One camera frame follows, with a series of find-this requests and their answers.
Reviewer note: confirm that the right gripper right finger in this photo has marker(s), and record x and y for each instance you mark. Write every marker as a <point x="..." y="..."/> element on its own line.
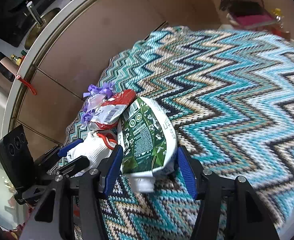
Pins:
<point x="191" y="170"/>

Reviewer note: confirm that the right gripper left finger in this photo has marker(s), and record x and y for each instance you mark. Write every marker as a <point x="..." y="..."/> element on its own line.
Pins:
<point x="109" y="169"/>

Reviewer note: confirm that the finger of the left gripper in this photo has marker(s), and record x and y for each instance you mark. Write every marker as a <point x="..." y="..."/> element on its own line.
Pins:
<point x="55" y="154"/>
<point x="42" y="179"/>

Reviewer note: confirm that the white paper bag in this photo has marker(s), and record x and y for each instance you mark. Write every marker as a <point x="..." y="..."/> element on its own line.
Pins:
<point x="96" y="147"/>

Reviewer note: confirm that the red silver snack wrapper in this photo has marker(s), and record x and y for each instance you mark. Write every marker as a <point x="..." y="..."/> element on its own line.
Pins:
<point x="107" y="115"/>

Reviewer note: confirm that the green white milk pouch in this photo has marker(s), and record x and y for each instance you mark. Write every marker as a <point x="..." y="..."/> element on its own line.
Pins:
<point x="149" y="142"/>

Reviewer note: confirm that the brown kitchen cabinet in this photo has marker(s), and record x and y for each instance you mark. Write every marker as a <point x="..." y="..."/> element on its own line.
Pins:
<point x="74" y="49"/>

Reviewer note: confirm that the purple ribbon plastic wrapper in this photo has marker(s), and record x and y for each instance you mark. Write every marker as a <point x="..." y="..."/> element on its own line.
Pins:
<point x="94" y="98"/>

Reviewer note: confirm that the pink black thermos bottle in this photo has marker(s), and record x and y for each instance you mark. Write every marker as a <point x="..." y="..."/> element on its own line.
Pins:
<point x="8" y="68"/>

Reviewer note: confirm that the maroon dustpan with broom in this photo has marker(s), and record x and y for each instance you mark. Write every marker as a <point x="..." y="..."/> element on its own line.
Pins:
<point x="248" y="14"/>

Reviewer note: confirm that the yellow cap oil bottle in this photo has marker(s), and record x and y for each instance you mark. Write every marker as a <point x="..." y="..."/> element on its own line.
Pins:
<point x="278" y="28"/>

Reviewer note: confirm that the red string tie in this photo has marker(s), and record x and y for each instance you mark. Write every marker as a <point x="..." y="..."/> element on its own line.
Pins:
<point x="27" y="84"/>

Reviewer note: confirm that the brass wok with handle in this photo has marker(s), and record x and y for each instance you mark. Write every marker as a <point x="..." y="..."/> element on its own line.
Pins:
<point x="40" y="23"/>

